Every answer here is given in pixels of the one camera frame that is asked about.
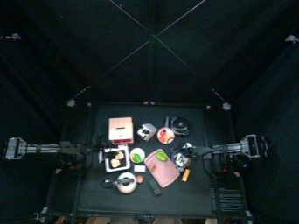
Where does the small black round lid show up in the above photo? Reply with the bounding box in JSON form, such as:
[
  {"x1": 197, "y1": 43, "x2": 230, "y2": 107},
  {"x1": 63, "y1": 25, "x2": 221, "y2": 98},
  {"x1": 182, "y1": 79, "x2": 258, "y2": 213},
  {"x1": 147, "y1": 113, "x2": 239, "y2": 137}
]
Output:
[{"x1": 102, "y1": 177, "x2": 115, "y2": 188}]

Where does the green toy leaf vegetable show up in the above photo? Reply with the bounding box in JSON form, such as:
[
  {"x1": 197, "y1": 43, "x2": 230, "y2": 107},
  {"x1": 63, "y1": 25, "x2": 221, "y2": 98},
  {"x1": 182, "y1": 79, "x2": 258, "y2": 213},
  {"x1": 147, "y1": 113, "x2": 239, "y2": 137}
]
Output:
[{"x1": 155, "y1": 150, "x2": 170, "y2": 162}]

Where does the dark green rectangular block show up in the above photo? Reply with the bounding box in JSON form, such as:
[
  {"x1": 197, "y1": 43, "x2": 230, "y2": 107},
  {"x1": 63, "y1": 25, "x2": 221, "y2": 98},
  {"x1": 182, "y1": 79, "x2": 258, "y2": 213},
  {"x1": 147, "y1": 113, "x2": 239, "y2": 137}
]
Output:
[{"x1": 149, "y1": 178, "x2": 165, "y2": 197}]

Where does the pink cutting board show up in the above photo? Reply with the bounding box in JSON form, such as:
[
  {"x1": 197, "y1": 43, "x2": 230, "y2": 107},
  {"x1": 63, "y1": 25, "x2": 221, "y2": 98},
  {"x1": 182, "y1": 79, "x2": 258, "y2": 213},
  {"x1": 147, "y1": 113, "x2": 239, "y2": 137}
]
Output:
[{"x1": 143, "y1": 148, "x2": 183, "y2": 188}]

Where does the white text label sticker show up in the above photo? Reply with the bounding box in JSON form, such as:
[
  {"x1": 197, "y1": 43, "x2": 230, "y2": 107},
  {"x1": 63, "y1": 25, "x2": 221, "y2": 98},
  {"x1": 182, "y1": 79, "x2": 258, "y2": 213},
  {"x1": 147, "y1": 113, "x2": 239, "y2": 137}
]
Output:
[{"x1": 217, "y1": 187, "x2": 246, "y2": 213}]

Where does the orange toy food stick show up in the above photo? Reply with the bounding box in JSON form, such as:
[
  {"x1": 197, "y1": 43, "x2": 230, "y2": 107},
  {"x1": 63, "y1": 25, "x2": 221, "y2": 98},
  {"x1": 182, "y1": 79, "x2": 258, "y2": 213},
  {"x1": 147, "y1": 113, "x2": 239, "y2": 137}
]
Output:
[{"x1": 182, "y1": 168, "x2": 193, "y2": 183}]

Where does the black round bowl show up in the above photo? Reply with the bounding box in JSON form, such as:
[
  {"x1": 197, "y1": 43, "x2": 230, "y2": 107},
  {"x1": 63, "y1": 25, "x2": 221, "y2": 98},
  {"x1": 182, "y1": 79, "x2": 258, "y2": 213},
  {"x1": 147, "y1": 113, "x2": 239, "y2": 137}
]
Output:
[{"x1": 171, "y1": 116, "x2": 193, "y2": 137}]

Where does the white square tray black inside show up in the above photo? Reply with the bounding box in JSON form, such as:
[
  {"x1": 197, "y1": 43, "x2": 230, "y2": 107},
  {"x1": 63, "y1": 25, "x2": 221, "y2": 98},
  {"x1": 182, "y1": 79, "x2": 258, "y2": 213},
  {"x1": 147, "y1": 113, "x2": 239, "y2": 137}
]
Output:
[{"x1": 103, "y1": 144, "x2": 132, "y2": 173}]

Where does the white bowl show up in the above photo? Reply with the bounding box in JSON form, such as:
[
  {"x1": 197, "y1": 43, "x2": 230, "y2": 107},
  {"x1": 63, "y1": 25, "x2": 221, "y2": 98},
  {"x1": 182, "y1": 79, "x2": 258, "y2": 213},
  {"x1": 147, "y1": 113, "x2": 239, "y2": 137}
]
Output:
[{"x1": 128, "y1": 147, "x2": 147, "y2": 165}]

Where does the small grey white toy appliance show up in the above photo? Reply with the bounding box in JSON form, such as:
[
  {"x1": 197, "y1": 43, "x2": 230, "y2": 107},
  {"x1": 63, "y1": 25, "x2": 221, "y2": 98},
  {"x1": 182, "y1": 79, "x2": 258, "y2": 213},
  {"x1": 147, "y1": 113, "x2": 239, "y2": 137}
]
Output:
[{"x1": 136, "y1": 122, "x2": 159, "y2": 142}]

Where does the red toy frying pan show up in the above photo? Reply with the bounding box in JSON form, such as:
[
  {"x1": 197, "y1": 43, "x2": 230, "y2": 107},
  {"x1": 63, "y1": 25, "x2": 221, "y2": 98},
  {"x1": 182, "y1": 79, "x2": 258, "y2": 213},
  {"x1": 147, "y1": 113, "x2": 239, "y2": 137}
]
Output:
[{"x1": 155, "y1": 115, "x2": 177, "y2": 145}]

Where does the pink wooden toy toaster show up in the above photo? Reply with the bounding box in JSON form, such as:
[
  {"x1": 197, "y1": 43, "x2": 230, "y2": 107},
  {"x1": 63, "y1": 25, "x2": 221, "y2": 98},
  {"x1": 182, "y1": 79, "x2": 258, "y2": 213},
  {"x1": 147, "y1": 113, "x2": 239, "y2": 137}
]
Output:
[{"x1": 107, "y1": 116, "x2": 136, "y2": 145}]

